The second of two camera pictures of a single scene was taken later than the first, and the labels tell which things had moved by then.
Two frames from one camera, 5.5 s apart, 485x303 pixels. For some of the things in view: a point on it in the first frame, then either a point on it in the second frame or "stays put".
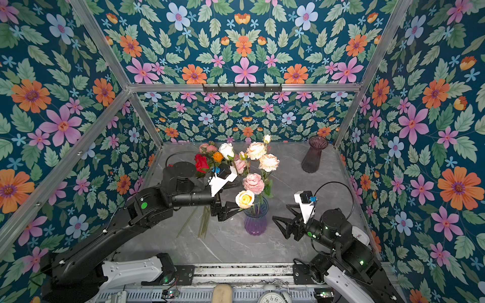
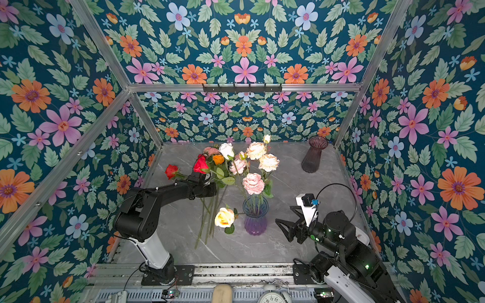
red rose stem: x=201 y=165 stays put
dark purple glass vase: x=311 y=162 stays put
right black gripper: x=299 y=223 stays put
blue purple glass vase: x=255 y=223 stays put
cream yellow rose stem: x=244 y=199 → x=225 y=218
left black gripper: x=227 y=211 → x=212 y=191
